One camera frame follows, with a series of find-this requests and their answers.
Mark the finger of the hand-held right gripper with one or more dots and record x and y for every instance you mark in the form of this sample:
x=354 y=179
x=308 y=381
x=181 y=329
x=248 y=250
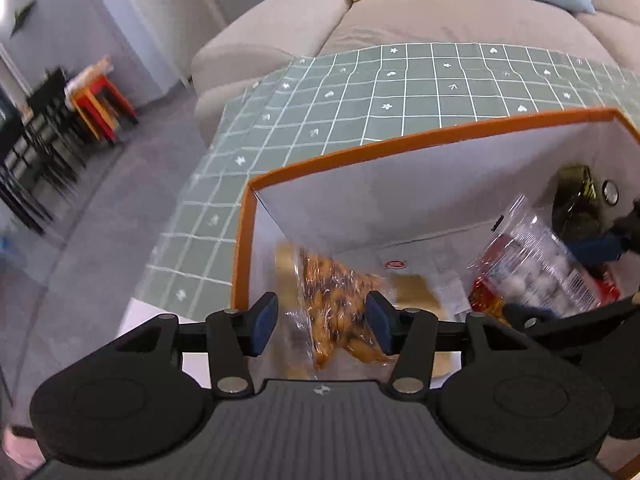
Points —
x=590 y=322
x=595 y=250

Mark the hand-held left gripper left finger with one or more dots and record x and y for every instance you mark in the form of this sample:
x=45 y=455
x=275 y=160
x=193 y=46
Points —
x=262 y=322

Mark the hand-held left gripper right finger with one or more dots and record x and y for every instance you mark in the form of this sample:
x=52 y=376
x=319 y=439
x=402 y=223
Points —
x=377 y=322

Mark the orange coated peanut packet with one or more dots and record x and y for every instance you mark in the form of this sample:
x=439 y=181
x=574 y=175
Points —
x=335 y=305

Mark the black and gold snack packet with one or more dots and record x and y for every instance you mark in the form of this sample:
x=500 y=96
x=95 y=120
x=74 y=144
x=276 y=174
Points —
x=575 y=195

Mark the white ball snack packet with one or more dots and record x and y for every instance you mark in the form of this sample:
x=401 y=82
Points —
x=535 y=265

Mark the orange and white cardboard box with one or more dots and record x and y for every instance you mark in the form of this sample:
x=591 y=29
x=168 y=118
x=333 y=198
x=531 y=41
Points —
x=400 y=185

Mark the beige flat packet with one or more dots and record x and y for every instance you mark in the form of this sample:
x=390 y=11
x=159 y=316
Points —
x=417 y=287

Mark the red gold print packet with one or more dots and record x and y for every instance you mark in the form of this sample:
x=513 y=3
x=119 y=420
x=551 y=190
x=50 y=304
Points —
x=487 y=302

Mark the green checked tablecloth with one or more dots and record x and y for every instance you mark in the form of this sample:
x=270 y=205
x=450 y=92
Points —
x=350 y=105

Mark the beige sofa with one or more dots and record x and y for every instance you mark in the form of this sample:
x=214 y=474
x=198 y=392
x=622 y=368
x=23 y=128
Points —
x=450 y=25

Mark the orange and red stools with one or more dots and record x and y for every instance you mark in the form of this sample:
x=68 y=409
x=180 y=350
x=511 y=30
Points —
x=97 y=102

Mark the black dining chairs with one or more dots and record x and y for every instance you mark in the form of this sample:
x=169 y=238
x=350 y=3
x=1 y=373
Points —
x=40 y=150

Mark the dark wall decoration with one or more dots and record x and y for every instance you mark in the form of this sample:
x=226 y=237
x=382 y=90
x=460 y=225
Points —
x=22 y=16

